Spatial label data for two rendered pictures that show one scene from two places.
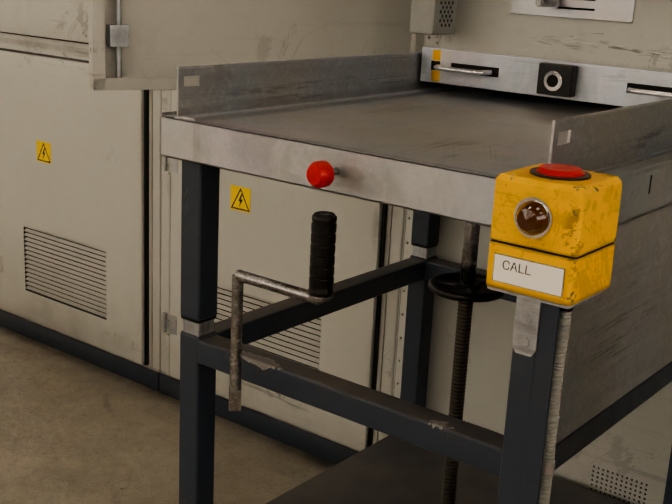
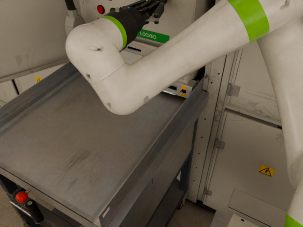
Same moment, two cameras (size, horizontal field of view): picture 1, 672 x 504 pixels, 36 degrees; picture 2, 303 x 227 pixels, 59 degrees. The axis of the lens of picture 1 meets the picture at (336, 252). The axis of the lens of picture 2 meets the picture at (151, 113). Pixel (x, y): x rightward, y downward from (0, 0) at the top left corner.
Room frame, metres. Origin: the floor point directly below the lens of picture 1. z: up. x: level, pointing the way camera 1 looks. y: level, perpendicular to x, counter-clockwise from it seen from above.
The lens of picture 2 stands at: (0.72, -0.30, 1.53)
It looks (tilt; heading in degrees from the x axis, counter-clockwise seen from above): 42 degrees down; 352
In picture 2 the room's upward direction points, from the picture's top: straight up
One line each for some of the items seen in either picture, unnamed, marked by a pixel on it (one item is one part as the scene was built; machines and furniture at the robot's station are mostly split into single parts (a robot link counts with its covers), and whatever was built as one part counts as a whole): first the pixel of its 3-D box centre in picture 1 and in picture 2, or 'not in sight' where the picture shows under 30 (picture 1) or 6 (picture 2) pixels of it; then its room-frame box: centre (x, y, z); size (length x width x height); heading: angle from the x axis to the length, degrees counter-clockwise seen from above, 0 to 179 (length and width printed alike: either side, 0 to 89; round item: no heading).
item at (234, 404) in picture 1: (277, 317); (29, 216); (1.24, 0.07, 0.62); 0.17 x 0.03 x 0.30; 52
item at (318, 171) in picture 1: (325, 173); (24, 194); (1.20, 0.02, 0.82); 0.04 x 0.03 x 0.03; 143
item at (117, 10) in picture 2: not in sight; (118, 30); (1.39, -0.30, 1.22); 0.09 x 0.06 x 0.12; 53
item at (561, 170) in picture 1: (560, 177); not in sight; (0.84, -0.18, 0.90); 0.04 x 0.04 x 0.02
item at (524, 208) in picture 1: (529, 218); not in sight; (0.80, -0.15, 0.87); 0.03 x 0.01 x 0.03; 53
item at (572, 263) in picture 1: (553, 232); not in sight; (0.84, -0.18, 0.85); 0.08 x 0.08 x 0.10; 53
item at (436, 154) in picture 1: (480, 141); (99, 121); (1.49, -0.20, 0.82); 0.68 x 0.62 x 0.06; 143
